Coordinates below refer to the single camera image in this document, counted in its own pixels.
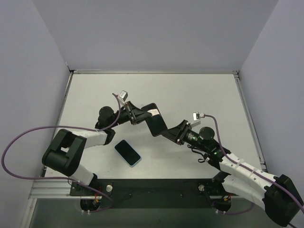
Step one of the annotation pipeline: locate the black phone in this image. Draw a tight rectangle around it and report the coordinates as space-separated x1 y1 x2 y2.
141 103 168 137

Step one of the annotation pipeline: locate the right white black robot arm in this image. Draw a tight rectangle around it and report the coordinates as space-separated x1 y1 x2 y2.
160 121 304 227

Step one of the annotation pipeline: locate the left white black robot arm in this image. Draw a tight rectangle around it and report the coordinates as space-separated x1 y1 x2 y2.
42 102 153 196

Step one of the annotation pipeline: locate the phone in light blue case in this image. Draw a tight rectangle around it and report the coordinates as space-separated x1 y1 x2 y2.
114 140 141 167

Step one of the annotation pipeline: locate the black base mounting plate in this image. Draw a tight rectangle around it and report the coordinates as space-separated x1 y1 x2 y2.
68 178 240 209

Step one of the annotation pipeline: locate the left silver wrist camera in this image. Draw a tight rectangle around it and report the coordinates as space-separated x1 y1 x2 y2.
118 90 128 101

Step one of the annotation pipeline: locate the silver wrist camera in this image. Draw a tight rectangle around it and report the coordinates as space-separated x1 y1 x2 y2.
118 90 128 101
190 112 205 127

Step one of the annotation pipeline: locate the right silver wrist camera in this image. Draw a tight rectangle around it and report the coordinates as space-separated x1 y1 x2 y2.
190 112 205 127

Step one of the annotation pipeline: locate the aluminium table frame rail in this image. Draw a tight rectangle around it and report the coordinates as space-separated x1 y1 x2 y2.
28 69 285 200

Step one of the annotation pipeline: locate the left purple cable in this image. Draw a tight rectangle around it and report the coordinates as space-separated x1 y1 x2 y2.
1 93 124 212

